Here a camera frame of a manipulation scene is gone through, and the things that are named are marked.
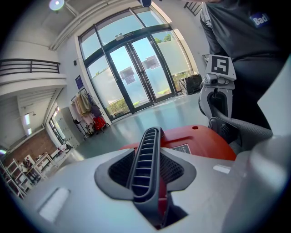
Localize red bag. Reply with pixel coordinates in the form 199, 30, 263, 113
92, 116, 107, 132

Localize clothes rack with garments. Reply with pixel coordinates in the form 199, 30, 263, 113
69, 87, 103, 141

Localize red vacuum cleaner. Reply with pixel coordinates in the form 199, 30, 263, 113
120, 124, 237, 228

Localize grey locker cabinet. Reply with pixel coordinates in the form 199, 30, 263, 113
50, 106, 80, 149

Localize white shelf rack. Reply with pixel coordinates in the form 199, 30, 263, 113
0, 157, 30, 199

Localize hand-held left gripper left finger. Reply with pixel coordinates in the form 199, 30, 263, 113
22, 147, 160, 233

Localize white table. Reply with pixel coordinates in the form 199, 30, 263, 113
33, 152, 58, 169

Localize paper notice sheets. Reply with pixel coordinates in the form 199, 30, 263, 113
141, 55, 161, 70

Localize grey photo notice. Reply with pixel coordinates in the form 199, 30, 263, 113
119, 66, 134, 81

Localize round ceiling light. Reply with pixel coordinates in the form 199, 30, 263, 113
48, 0, 65, 11

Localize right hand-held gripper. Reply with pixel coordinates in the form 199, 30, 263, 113
198, 54, 237, 120

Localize exit sign with lamps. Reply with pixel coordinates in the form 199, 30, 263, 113
114, 31, 135, 42

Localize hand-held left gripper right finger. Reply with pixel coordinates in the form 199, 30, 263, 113
160, 147, 237, 233

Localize black-framed glass doors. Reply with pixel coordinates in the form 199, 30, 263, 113
78, 6, 196, 122

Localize person's black shirt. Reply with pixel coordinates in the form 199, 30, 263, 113
199, 0, 290, 62

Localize person's black trousers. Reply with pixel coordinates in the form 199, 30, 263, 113
229, 54, 287, 131

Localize black bin bag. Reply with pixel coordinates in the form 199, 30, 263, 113
179, 73, 203, 95

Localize black balcony railing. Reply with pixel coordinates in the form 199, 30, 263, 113
0, 58, 61, 77

